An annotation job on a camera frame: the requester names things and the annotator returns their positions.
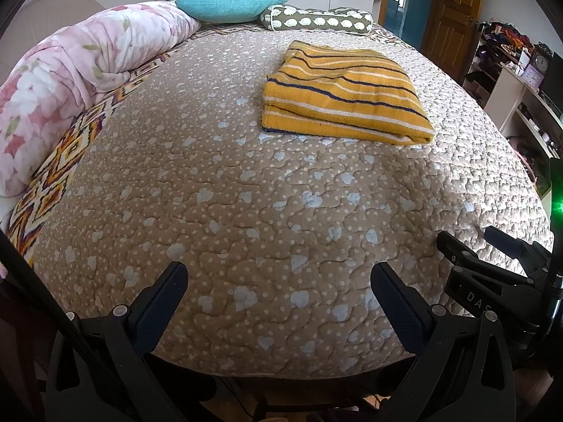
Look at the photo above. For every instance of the pink floral quilt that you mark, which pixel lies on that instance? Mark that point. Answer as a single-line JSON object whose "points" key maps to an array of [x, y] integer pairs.
{"points": [[66, 74]]}

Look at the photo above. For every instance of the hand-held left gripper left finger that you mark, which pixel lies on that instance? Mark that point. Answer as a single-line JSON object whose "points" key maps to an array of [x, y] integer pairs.
{"points": [[162, 299]]}

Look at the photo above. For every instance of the yellow striped garment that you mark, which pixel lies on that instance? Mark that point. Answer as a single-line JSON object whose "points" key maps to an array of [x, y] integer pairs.
{"points": [[343, 96]]}

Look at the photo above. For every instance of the white shelf unit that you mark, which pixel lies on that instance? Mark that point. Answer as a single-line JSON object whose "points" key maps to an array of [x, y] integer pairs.
{"points": [[506, 92]]}

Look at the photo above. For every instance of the green patterned bolster pillow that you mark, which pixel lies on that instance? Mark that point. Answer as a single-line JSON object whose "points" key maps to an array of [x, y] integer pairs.
{"points": [[316, 18]]}

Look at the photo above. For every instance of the black table clock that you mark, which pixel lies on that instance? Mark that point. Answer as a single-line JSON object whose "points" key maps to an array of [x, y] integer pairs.
{"points": [[542, 59]]}

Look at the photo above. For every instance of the beige quilted bedspread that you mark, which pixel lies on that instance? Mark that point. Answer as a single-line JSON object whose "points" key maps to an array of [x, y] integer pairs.
{"points": [[220, 162]]}

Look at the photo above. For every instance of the pale padded headboard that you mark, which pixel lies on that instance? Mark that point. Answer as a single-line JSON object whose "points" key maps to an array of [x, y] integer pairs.
{"points": [[57, 9]]}

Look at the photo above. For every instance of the blue pillow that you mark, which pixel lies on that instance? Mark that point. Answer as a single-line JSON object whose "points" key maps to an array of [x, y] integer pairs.
{"points": [[228, 6]]}

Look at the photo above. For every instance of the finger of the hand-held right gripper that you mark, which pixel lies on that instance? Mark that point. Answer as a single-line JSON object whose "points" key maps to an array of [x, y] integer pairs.
{"points": [[484, 263], [506, 239]]}

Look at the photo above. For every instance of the pile of clothes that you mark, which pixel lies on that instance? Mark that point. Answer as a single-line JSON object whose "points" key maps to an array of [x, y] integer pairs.
{"points": [[506, 37]]}

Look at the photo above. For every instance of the black monitor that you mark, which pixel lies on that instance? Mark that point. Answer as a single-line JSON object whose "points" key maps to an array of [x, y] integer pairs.
{"points": [[554, 92]]}

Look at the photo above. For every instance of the wooden door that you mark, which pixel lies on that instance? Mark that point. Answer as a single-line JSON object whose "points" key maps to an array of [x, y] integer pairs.
{"points": [[453, 22]]}

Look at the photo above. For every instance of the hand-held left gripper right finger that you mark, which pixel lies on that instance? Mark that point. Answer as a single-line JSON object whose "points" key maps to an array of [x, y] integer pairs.
{"points": [[396, 299]]}

